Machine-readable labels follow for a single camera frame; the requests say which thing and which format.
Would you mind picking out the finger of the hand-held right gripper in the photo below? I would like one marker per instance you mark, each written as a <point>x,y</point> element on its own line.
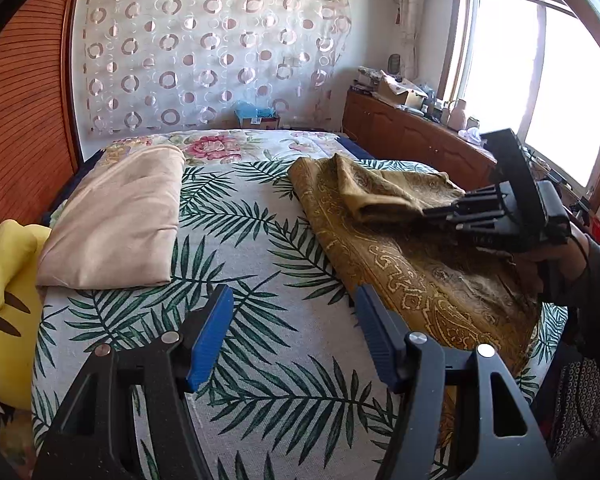
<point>487,232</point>
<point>470,205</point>

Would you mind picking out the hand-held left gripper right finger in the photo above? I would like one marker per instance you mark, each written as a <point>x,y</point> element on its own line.
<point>375,340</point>

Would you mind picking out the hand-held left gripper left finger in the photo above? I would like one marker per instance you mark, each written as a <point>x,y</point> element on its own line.
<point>210,340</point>

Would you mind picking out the golden patterned garment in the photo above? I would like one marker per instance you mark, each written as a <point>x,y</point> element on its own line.
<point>405,260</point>

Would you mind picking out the person's right hand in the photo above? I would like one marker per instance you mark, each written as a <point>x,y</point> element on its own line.
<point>570,270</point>

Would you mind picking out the pink thermos jug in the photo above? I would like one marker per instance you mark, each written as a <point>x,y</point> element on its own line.
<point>457,115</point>

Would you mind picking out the leaf print bed sheet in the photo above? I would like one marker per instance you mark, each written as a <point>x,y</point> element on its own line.
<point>280,280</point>

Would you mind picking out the wooden cabinet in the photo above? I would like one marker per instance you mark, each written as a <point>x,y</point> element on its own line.
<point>390,125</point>

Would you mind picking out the open cardboard box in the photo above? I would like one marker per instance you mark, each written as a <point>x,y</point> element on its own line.
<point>400,92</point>

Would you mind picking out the window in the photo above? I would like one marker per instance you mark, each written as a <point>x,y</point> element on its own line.
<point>500,60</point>

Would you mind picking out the beige folded blanket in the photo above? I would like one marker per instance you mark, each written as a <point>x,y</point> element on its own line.
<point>115,220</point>

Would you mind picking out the beige side curtain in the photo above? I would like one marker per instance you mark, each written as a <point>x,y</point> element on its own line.
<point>411,20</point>

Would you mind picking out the floral quilt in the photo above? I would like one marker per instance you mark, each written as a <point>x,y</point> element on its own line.
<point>215,145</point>

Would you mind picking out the dotted dark pants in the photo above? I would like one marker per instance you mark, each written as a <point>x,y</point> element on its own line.
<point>580,405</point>

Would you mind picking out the yellow plush toy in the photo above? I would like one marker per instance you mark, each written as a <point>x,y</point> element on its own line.
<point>10,320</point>

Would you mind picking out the cardboard box with blue bag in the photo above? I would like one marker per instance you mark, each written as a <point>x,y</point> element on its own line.
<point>257,120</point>

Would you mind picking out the wooden slatted wardrobe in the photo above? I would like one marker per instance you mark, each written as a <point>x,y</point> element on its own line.
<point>25,110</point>

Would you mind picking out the sheer circle pattern curtain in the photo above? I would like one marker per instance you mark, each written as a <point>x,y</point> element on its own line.
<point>205,35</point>

